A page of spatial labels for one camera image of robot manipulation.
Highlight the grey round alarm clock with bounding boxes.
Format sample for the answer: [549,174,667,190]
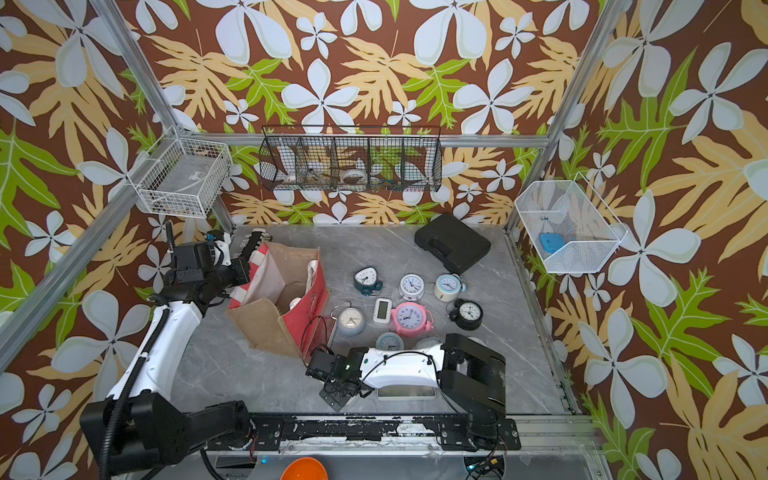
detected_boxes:
[331,300,365,337]

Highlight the light blue round alarm clock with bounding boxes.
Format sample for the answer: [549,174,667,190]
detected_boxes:
[376,332,405,351]

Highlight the red burlap canvas bag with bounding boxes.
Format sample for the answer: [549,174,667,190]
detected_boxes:
[227,242,335,362]

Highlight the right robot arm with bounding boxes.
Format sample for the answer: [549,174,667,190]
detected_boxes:
[306,333,506,444]

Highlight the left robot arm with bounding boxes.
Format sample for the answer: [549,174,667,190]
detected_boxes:
[80,230,270,479]

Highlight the small white digital clock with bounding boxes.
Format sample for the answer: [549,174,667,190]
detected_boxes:
[373,297,393,325]

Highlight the pink twin-bell alarm clock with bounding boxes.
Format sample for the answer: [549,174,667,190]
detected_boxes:
[391,302,434,337]

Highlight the dark green alarm clock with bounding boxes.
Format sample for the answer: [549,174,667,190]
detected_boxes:
[353,266,383,296]

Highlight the white round alarm clock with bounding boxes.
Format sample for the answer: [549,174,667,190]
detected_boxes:
[399,273,425,302]

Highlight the beige twin-bell alarm clock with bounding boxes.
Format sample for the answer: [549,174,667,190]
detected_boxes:
[434,273,467,303]

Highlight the black round alarm clock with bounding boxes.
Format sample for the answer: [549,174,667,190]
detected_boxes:
[448,298,484,331]

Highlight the black socket set holder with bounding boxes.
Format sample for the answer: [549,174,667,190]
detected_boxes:
[239,228,272,260]

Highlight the orange bowl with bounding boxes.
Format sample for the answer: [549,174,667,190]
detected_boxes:
[280,457,329,480]

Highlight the black plastic tool case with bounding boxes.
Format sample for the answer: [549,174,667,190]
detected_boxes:
[414,214,491,275]

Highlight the blue object in basket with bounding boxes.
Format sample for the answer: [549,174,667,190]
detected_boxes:
[539,232,567,255]

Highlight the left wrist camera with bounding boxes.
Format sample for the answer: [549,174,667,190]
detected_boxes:
[205,230,231,266]

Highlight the white wire basket left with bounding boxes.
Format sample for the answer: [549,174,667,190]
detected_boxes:
[129,127,233,218]

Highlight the white wire basket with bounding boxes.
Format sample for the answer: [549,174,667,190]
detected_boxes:
[515,180,628,276]
[129,127,233,218]

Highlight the black mounting rail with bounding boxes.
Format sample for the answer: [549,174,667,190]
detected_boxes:
[239,413,522,452]

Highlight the black wire basket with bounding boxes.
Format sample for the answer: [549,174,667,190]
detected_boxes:
[256,125,444,192]

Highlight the white wire basket right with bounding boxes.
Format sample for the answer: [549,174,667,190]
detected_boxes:
[515,180,628,276]

